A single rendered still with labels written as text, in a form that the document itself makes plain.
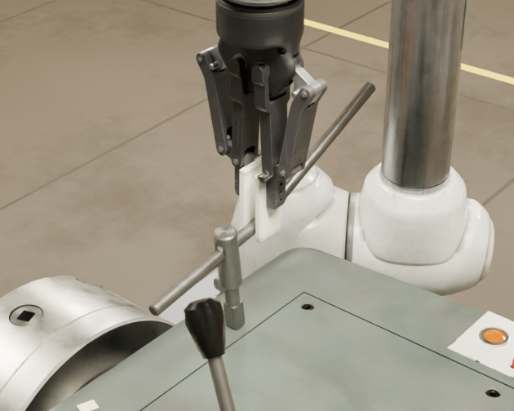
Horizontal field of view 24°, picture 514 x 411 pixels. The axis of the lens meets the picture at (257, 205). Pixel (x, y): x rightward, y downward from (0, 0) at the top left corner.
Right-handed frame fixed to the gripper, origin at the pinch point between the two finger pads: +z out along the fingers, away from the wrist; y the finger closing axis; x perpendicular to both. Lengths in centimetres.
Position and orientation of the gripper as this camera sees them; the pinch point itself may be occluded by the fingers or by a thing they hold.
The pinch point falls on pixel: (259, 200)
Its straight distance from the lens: 109.9
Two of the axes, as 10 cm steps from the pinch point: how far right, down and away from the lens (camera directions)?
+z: 0.0, 8.6, 5.1
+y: -7.7, -3.2, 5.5
